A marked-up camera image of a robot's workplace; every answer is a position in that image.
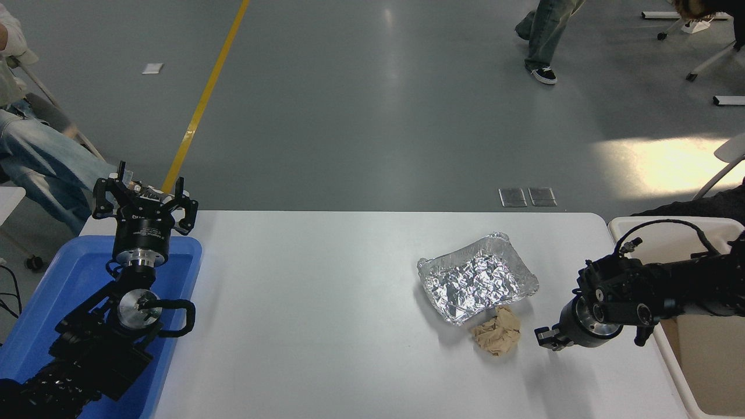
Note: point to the large pale bin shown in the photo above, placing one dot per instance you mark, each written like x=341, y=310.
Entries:
x=710, y=361

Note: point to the metal floor plate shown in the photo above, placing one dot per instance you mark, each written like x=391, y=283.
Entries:
x=513, y=197
x=542, y=196

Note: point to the seated person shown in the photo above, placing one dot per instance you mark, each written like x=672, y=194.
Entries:
x=41, y=157

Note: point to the white chair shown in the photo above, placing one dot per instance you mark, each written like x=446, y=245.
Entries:
x=732, y=150

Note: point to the walking person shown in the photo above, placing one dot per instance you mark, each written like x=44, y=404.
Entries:
x=547, y=29

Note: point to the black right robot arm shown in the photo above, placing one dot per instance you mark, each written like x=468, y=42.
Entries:
x=687, y=285

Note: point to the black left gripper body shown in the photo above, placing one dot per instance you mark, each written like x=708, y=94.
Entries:
x=142, y=230

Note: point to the small white table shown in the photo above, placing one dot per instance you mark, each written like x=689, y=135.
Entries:
x=9, y=201

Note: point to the silver foil tray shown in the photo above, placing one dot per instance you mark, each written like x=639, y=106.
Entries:
x=474, y=279

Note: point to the blue plastic tray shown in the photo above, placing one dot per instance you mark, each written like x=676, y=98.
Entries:
x=64, y=279

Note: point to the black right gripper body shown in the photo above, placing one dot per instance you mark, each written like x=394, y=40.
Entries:
x=570, y=331

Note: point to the white chair base with casters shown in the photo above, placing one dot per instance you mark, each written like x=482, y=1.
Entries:
x=713, y=58

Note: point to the black caster wheel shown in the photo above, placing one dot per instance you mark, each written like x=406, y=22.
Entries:
x=34, y=263

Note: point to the white bar on floor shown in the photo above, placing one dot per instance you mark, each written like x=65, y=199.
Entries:
x=730, y=100

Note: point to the crumpled tan paper ball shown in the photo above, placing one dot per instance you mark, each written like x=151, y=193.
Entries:
x=496, y=333

